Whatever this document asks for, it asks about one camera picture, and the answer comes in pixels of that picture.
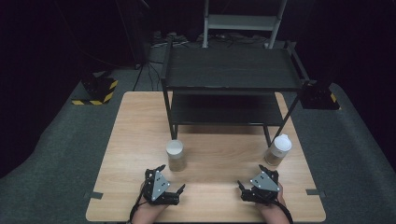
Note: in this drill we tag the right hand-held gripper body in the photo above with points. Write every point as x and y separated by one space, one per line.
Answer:
264 185

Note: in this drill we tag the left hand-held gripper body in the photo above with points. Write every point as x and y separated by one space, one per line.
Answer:
158 186

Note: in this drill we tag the person's left hand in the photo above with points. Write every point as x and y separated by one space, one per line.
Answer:
146 213

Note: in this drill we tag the clear jar with flat lid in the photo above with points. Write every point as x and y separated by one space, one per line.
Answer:
176 154

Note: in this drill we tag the clear jar with spout lid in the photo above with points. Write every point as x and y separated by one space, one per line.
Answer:
278 147

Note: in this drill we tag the grey tape strip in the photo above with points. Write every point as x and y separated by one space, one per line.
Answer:
93 195
315 192

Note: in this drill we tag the black yellow striped stand base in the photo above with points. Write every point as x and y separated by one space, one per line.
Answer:
99 88
319 98

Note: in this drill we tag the black two-tier shelf rack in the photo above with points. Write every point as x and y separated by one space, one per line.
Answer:
230 68

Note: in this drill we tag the grey metal stand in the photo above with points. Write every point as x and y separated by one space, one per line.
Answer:
241 22

